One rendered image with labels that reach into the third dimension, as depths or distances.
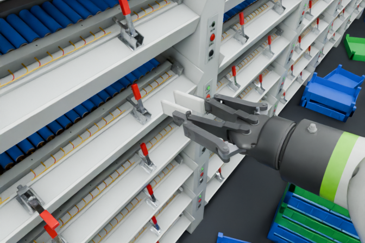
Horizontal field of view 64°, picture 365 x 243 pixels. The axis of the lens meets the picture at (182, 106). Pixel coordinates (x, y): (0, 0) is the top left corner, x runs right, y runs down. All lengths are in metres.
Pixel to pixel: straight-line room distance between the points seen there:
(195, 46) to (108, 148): 0.30
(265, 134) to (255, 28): 0.64
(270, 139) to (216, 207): 1.13
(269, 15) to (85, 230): 0.88
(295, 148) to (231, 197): 1.18
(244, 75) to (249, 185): 0.71
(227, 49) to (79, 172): 0.54
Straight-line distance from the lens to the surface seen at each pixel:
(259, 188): 1.62
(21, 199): 0.56
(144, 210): 0.95
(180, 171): 1.01
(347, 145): 0.40
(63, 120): 0.62
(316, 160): 0.39
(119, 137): 0.62
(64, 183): 0.59
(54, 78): 0.48
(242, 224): 1.51
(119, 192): 0.77
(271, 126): 0.42
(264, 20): 1.08
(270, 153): 0.42
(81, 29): 0.52
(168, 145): 0.84
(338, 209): 1.17
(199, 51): 0.69
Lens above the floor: 1.34
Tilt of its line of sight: 42 degrees down
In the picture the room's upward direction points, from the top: straight up
